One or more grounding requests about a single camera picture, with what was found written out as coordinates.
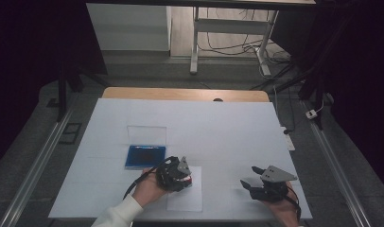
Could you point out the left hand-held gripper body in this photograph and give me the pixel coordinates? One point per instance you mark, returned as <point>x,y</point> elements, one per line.
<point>172,175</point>

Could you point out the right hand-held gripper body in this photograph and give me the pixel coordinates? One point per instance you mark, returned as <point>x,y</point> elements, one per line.
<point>273,186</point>

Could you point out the blue ink pad case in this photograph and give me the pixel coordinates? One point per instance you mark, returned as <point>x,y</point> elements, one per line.
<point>145,156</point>

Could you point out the person's right hand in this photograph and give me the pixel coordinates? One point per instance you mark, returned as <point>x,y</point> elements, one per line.
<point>283,210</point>

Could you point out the person's left hand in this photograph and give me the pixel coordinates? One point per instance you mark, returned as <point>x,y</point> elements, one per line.
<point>149,190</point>

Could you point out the white paper sheet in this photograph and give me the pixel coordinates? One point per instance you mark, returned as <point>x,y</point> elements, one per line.
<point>188,197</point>

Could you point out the white table cover sheet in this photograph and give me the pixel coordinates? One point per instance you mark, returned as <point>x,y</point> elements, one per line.
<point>212,132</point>

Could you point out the small white adapter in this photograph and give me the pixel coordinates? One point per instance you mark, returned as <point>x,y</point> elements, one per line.
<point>311,114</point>

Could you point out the dark table grommet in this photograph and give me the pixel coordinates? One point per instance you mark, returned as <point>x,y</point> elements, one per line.
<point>218,100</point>

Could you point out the black metal stand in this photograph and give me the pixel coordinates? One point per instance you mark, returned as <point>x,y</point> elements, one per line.
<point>316,94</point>
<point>62,94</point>

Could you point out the dark curtain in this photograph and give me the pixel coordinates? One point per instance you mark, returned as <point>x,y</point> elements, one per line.
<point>26,69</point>
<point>357,88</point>

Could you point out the white cabinet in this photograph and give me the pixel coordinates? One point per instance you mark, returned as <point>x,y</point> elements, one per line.
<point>130,28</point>

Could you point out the aluminium floor rail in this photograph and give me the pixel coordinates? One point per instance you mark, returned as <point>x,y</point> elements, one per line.
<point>336,178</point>
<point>32,168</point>

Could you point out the black floor socket frame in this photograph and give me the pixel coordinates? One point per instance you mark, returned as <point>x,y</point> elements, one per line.
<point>70,133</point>

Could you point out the white desk frame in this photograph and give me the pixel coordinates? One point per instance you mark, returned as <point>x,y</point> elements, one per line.
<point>231,26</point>

